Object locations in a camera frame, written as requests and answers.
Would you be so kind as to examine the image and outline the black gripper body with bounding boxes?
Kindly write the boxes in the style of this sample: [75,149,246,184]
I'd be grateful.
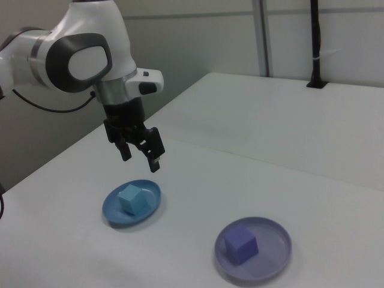
[103,98,151,143]

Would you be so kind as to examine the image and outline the cyan foam cube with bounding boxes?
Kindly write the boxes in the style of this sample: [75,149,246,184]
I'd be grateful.
[116,184,152,216]

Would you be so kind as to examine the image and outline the purple foam cube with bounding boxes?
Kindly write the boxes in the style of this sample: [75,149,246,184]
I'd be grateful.
[224,224,259,266]

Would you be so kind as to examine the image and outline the blue round plate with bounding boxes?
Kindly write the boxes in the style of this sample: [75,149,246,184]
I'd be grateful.
[101,179,162,226]

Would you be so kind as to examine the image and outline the purple round plate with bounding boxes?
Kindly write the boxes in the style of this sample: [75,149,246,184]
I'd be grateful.
[214,216,292,282]

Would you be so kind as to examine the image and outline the black pole with clamp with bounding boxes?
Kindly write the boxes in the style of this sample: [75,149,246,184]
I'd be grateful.
[305,0,328,89]

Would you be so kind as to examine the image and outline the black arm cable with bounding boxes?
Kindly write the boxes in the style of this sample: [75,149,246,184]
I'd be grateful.
[11,88,96,113]

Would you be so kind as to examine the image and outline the grey partition post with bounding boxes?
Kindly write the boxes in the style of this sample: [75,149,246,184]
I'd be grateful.
[254,0,274,77]

